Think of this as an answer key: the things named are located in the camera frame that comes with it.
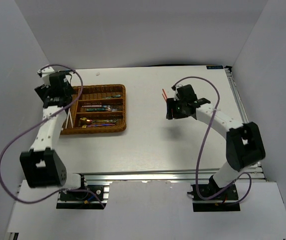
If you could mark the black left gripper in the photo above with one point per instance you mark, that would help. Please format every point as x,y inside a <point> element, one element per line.
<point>43,92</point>

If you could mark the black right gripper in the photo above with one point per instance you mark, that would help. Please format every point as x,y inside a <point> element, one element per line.
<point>170,106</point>

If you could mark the teal handle fork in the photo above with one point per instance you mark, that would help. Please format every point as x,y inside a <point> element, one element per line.
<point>101,110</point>

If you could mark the iridescent ornate handle spoon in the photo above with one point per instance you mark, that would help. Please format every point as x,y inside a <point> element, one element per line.
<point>87,121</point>

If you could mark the dark handle knife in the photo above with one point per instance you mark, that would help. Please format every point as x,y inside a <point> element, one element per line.
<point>92,103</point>

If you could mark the iridescent purple spoon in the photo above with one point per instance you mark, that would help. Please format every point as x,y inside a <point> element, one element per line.
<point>98,125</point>

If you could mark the dark handle fork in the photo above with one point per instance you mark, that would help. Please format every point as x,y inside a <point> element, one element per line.
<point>109,116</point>

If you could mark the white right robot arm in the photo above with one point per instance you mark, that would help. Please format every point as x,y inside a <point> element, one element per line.
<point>244,146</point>

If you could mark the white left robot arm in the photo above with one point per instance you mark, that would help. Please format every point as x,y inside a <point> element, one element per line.
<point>41,164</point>

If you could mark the blue right corner label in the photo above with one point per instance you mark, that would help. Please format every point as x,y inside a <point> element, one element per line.
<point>214,67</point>

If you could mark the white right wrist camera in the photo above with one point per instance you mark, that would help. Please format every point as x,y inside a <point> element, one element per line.
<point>175,88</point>

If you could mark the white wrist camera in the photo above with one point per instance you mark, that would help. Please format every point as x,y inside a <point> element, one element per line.
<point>45,74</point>
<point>175,88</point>

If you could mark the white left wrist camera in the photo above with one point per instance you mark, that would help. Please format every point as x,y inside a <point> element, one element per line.
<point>45,74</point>

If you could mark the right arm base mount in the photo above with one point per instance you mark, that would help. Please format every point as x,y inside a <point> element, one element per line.
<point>227,201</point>

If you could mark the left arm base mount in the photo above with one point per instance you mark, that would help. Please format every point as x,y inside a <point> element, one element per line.
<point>92,196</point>

